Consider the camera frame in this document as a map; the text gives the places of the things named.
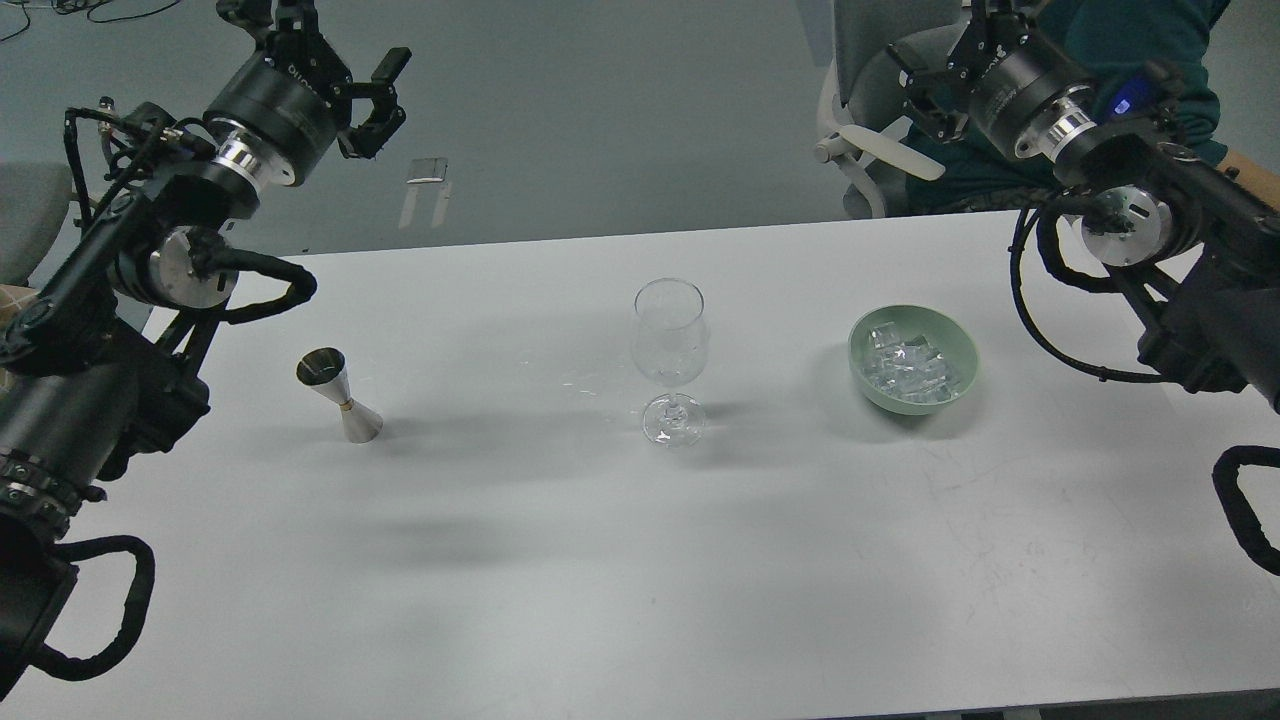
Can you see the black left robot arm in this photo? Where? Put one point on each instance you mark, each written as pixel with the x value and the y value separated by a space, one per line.
pixel 105 358

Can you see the metal floor plate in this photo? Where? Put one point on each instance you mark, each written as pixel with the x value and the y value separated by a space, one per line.
pixel 427 171

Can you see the green bowl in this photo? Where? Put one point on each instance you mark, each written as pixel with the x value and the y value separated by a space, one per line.
pixel 940 329

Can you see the clear wine glass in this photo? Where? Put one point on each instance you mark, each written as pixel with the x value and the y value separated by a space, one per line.
pixel 670 347

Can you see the steel double jigger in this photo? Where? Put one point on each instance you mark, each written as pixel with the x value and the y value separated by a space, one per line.
pixel 324 370

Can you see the grey office chair right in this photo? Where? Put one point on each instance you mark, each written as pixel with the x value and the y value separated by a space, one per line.
pixel 860 119

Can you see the clear ice cubes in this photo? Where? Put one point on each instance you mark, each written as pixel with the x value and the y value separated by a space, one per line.
pixel 910 369

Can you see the person in teal shirt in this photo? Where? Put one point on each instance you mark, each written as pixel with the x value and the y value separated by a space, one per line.
pixel 1112 40

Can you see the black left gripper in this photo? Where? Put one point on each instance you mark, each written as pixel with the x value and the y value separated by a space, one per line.
pixel 284 93

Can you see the beige checkered cloth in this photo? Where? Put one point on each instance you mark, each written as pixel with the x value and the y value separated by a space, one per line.
pixel 13 300

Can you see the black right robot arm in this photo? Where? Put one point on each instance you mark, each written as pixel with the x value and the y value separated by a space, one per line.
pixel 1096 120

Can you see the grey chair left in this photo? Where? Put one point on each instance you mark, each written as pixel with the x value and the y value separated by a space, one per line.
pixel 35 201

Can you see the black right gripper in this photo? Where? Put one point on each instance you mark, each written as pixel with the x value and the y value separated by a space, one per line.
pixel 1019 88

